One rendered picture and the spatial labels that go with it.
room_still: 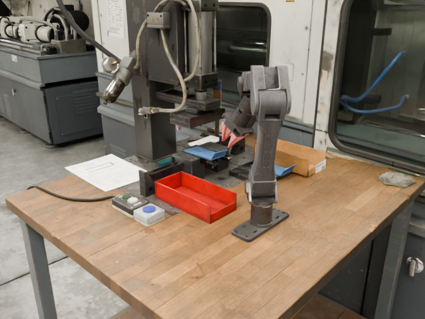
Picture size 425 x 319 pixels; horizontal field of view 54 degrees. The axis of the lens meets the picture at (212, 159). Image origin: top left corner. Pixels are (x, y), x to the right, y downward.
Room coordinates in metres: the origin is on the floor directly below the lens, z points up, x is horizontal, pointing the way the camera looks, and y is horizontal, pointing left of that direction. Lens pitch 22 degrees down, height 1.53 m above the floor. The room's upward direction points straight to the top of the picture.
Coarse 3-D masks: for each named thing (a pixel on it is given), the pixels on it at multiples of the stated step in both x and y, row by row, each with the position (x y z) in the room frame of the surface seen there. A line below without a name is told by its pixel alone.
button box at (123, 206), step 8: (48, 192) 1.25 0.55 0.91; (128, 192) 1.20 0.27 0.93; (72, 200) 1.20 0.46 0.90; (80, 200) 1.20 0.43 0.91; (88, 200) 1.19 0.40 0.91; (96, 200) 1.20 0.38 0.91; (112, 200) 1.16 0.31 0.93; (120, 200) 1.15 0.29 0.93; (144, 200) 1.15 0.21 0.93; (120, 208) 1.13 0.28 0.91; (128, 208) 1.10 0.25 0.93; (136, 208) 1.10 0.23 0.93
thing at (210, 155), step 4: (188, 148) 1.45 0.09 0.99; (192, 148) 1.45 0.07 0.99; (196, 148) 1.45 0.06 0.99; (200, 148) 1.45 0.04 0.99; (192, 152) 1.40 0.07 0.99; (196, 152) 1.40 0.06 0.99; (200, 152) 1.41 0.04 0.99; (204, 152) 1.41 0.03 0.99; (208, 152) 1.41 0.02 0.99; (212, 152) 1.41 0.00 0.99; (216, 152) 1.34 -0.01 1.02; (220, 152) 1.35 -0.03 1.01; (224, 152) 1.37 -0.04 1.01; (204, 156) 1.36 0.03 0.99; (208, 156) 1.36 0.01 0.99; (212, 156) 1.33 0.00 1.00; (216, 156) 1.35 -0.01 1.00; (220, 156) 1.37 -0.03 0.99
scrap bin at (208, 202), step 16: (176, 176) 1.29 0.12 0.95; (192, 176) 1.27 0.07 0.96; (160, 192) 1.20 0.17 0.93; (176, 192) 1.15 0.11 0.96; (192, 192) 1.25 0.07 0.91; (208, 192) 1.22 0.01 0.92; (224, 192) 1.17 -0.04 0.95; (192, 208) 1.10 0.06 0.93; (208, 208) 1.06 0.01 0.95; (224, 208) 1.10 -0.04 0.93
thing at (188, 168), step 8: (176, 160) 1.39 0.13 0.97; (216, 160) 1.44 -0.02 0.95; (224, 160) 1.46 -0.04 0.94; (184, 168) 1.36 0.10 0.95; (192, 168) 1.34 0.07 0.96; (200, 168) 1.37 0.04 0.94; (208, 168) 1.47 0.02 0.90; (216, 168) 1.44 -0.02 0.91; (224, 168) 1.46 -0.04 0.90; (200, 176) 1.37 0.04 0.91
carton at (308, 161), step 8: (256, 144) 1.55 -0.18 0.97; (280, 144) 1.61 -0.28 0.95; (288, 144) 1.58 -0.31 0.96; (296, 144) 1.55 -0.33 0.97; (280, 152) 1.47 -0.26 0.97; (288, 152) 1.58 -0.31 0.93; (296, 152) 1.55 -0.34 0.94; (304, 152) 1.53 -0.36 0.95; (312, 152) 1.50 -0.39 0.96; (320, 152) 1.48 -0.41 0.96; (280, 160) 1.47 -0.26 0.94; (288, 160) 1.44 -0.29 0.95; (296, 160) 1.42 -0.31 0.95; (304, 160) 1.40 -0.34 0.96; (312, 160) 1.50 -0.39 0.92; (320, 160) 1.48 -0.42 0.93; (296, 168) 1.42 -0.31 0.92; (304, 168) 1.40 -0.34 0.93; (312, 168) 1.41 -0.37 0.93; (320, 168) 1.45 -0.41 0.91; (304, 176) 1.39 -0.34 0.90
